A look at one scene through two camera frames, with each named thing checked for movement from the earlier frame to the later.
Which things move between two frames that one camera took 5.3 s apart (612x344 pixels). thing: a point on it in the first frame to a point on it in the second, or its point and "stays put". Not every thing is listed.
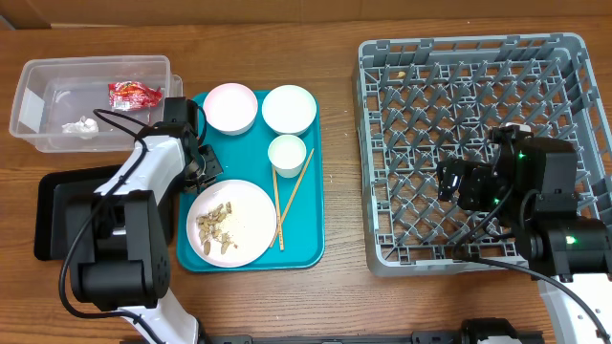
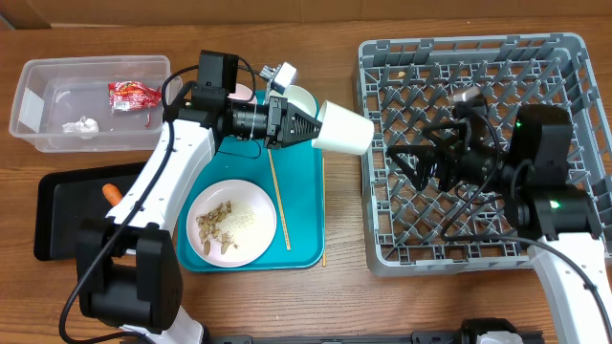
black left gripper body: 202,170 to 254,121
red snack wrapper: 132,95 stays put
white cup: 287,154 to 342,130
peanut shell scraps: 209,226 stays put
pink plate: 231,224 stays put
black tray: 61,200 stays put
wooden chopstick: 293,194 to 323,213
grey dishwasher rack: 419,100 stays put
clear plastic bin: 96,104 stays put
